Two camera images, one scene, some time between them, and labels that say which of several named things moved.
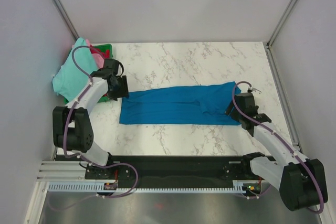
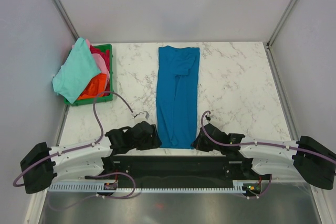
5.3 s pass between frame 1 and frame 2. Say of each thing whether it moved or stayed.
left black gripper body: moved
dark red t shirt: stayed
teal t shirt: stayed
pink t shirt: stayed
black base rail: stayed
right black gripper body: moved
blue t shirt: moved
